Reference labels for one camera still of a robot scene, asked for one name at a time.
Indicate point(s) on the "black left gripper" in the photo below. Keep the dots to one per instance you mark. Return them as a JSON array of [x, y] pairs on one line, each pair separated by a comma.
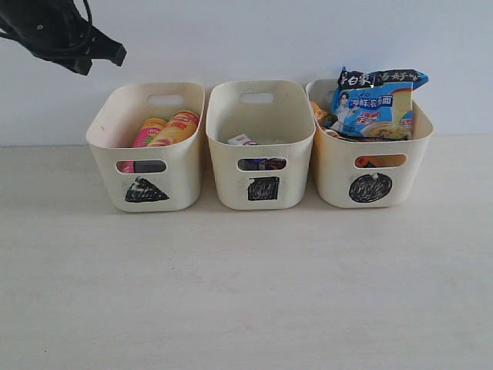
[[56, 31]]

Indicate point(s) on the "pink Lays chips can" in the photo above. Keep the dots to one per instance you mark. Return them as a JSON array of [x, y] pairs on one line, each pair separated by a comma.
[[150, 128]]

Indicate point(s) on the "yellow Lays chips can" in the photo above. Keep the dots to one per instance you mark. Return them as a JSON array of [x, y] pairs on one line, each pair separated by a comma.
[[181, 126]]

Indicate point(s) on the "purple drink carton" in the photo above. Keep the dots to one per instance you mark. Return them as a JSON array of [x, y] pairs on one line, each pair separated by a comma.
[[262, 164]]

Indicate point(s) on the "orange instant noodle packet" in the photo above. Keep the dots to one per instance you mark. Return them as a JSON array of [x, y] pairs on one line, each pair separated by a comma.
[[327, 120]]

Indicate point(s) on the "blue instant noodle packet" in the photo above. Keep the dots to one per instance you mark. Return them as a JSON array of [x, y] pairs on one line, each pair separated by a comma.
[[377, 103]]

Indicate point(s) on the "white blue milk carton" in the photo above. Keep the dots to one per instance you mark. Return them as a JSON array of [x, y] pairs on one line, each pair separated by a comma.
[[241, 140]]

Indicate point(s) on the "cream left plastic bin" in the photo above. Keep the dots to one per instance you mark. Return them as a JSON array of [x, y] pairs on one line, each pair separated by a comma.
[[148, 179]]

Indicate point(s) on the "cream plastic bin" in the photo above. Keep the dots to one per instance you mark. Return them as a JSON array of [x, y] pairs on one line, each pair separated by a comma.
[[148, 179], [342, 184], [276, 115]]

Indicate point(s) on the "cream middle plastic bin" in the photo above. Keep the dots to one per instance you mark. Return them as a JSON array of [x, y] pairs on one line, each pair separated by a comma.
[[276, 115]]

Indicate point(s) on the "cream right plastic bin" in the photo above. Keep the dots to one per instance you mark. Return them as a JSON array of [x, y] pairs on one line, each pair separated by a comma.
[[342, 184]]

